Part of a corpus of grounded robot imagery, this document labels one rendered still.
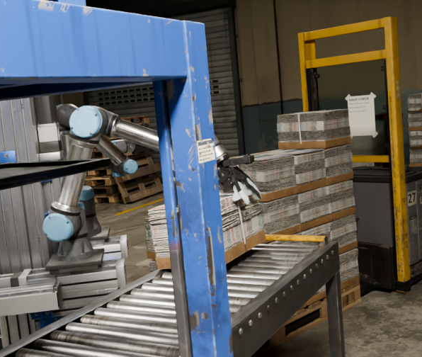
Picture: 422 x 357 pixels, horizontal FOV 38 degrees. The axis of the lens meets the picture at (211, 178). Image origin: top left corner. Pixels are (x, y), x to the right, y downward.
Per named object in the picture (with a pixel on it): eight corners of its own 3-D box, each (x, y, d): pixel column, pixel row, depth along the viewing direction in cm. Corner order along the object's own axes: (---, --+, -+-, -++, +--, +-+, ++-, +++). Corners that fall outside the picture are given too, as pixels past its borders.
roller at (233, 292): (146, 294, 216) (145, 280, 216) (267, 304, 194) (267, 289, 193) (138, 298, 212) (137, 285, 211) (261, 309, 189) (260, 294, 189)
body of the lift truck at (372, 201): (328, 275, 471) (321, 173, 461) (366, 258, 508) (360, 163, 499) (411, 289, 421) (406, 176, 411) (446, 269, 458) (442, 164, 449)
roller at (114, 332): (73, 335, 182) (71, 319, 182) (210, 353, 160) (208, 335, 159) (61, 341, 178) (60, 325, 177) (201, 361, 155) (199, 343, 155)
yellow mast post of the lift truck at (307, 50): (314, 267, 462) (297, 33, 441) (320, 264, 468) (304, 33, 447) (323, 269, 455) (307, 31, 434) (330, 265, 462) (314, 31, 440)
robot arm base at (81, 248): (55, 263, 246) (52, 239, 244) (59, 254, 261) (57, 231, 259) (93, 258, 247) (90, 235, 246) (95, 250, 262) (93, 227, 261)
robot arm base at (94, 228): (69, 237, 294) (66, 217, 293) (72, 231, 309) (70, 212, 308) (100, 234, 296) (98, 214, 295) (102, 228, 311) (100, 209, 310)
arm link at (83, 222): (90, 229, 258) (87, 197, 257) (82, 236, 245) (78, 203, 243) (63, 231, 259) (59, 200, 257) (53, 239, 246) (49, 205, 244)
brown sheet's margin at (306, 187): (251, 190, 382) (250, 183, 382) (279, 183, 402) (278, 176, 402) (299, 193, 356) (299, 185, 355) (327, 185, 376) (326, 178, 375)
